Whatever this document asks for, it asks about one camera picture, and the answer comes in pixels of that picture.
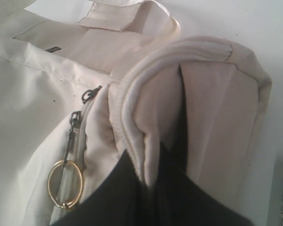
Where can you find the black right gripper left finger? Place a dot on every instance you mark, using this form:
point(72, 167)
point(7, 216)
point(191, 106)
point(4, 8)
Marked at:
point(121, 200)

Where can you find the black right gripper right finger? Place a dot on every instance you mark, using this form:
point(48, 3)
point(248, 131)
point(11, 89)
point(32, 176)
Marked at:
point(200, 163)

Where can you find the gold key ring zipper pull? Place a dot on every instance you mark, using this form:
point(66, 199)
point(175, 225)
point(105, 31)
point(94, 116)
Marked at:
point(71, 167)

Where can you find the cream fabric duffel bag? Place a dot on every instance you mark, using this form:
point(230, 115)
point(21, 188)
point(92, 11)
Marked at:
point(119, 66)

